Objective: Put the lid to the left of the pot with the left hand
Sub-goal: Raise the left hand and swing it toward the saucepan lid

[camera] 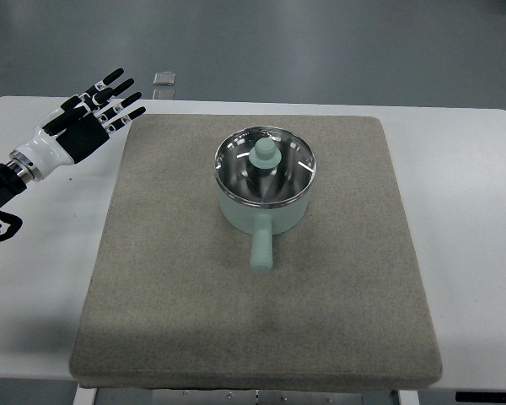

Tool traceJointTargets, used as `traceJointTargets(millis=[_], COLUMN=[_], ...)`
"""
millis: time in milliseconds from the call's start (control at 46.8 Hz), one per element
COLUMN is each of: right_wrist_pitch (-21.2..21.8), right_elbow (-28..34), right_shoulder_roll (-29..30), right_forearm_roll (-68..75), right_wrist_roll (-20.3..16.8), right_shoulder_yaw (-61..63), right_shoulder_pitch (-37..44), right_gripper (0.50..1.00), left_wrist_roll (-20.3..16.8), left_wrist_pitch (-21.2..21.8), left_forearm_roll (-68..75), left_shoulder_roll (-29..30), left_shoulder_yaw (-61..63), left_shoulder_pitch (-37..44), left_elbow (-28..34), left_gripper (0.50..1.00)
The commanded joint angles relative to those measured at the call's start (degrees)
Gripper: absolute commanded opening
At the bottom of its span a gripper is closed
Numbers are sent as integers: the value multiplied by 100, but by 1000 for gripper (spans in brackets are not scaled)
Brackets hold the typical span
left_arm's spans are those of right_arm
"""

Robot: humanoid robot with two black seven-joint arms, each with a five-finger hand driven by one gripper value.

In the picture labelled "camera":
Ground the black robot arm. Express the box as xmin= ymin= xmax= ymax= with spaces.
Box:
xmin=0 ymin=161 xmax=29 ymax=243

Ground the mint green saucepan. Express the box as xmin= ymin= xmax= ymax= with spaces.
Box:
xmin=217 ymin=185 xmax=311 ymax=273

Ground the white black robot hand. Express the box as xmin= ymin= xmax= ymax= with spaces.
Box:
xmin=7 ymin=68 xmax=146 ymax=183

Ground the grey felt mat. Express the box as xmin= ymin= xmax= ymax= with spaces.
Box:
xmin=69 ymin=115 xmax=443 ymax=392

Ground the glass lid with green knob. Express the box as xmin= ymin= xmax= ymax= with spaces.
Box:
xmin=214 ymin=126 xmax=317 ymax=209

